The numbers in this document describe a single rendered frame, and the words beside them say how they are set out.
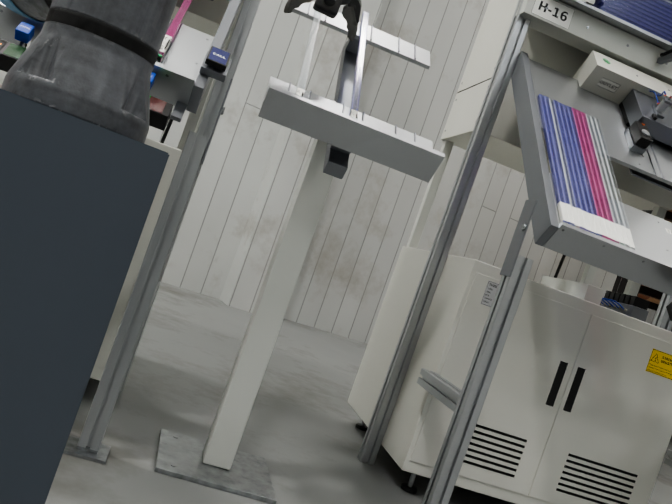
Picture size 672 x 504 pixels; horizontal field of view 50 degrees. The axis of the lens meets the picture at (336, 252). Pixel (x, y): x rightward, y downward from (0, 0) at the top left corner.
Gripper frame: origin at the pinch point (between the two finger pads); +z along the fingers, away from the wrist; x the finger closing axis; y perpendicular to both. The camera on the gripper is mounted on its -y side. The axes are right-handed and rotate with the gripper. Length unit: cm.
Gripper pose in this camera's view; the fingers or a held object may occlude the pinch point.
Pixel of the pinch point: (317, 29)
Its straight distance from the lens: 155.9
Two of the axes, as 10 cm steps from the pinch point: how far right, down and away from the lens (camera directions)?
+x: -9.2, -3.3, -2.0
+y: 1.8, -8.3, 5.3
